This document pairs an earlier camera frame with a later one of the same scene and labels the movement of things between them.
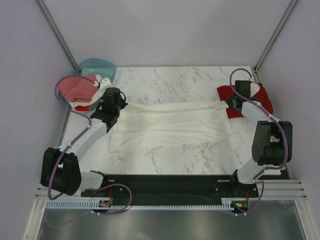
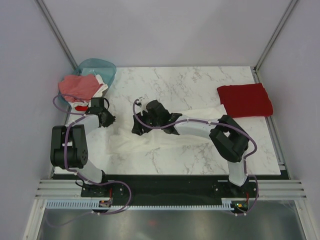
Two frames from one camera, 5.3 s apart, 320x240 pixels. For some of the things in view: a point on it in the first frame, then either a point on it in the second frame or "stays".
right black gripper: [230, 103] to [138, 130]
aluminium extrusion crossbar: [292, 189] stays
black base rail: [172, 187] stays
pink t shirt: [77, 89] stays
